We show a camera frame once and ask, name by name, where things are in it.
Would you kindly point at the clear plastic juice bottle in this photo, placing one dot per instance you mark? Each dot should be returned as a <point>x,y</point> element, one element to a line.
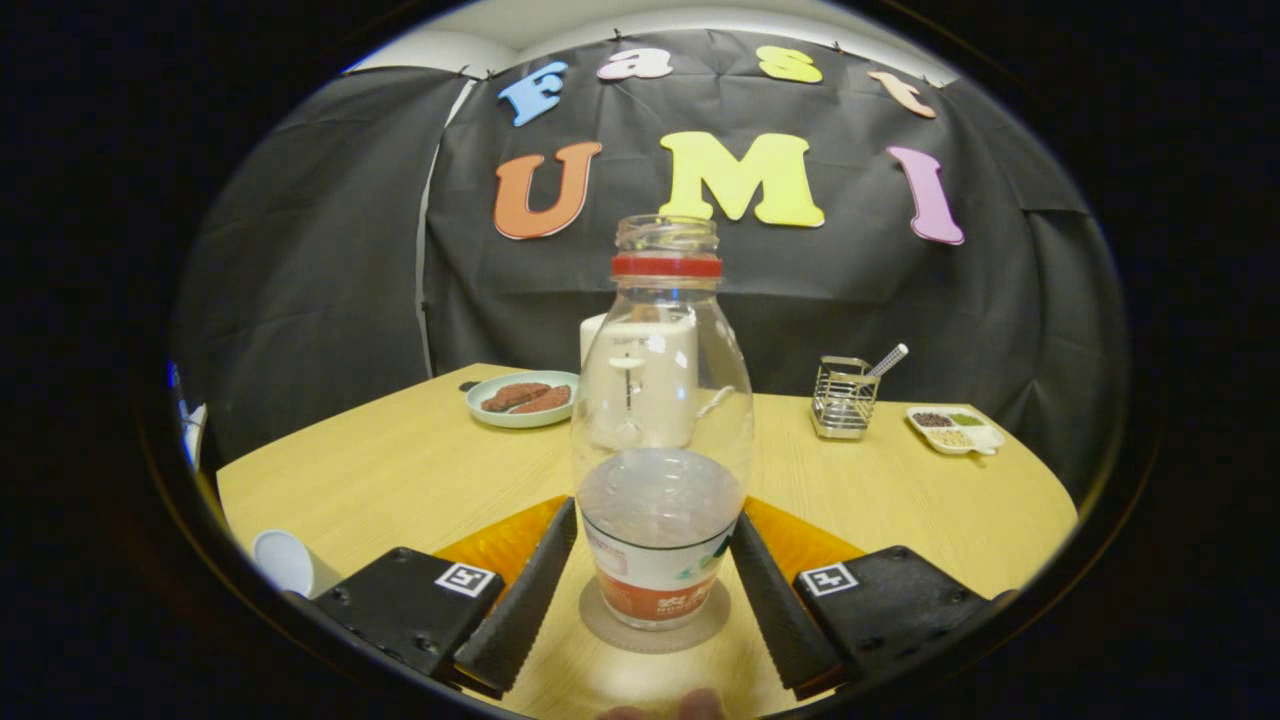
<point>660,540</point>

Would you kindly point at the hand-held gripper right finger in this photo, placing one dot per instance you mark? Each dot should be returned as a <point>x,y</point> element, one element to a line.
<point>785,610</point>

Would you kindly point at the wooden table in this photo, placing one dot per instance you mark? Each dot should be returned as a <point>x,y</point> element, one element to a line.
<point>400,480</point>

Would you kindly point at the white divided seed dish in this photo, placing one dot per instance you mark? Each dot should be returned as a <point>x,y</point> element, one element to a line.
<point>955,430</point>

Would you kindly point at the brown bread slice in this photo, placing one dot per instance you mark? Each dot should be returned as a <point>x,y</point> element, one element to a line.
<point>512,396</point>
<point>550,402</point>

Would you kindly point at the pale green plate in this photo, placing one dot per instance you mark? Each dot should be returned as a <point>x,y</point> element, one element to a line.
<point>480,416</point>

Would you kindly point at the white cup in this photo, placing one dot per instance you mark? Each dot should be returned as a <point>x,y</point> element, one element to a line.
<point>283,562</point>

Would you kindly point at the white toaster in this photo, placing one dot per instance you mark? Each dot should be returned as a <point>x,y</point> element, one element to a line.
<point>589,345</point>

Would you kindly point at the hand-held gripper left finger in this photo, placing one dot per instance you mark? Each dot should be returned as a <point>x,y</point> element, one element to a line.
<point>525,600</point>

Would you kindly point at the round brown coaster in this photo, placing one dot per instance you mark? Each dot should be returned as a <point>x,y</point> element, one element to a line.
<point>600,625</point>

